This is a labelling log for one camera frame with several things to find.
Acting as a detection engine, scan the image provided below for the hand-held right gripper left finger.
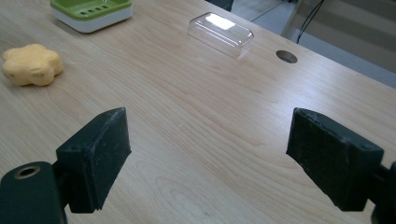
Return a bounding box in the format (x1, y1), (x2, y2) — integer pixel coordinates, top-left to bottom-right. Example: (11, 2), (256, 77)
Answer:
(51, 106), (133, 215)

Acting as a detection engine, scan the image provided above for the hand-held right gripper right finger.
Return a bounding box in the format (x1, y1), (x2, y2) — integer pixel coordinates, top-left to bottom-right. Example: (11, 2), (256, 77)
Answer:
(286, 107), (390, 213)

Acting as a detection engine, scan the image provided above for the yellow flower-shaped soap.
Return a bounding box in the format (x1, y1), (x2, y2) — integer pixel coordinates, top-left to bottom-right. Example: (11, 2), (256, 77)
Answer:
(2, 43), (64, 87)

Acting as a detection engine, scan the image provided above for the green and white soap dish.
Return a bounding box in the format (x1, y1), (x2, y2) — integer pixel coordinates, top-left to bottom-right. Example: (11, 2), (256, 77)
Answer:
(49, 0), (134, 34)

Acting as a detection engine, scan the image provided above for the clear plastic lid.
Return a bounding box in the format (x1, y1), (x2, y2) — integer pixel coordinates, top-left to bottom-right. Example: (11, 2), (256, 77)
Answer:
(187, 11), (255, 59)

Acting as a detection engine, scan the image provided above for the black cable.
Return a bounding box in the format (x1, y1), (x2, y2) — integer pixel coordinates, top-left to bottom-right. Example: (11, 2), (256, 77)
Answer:
(296, 0), (325, 45)

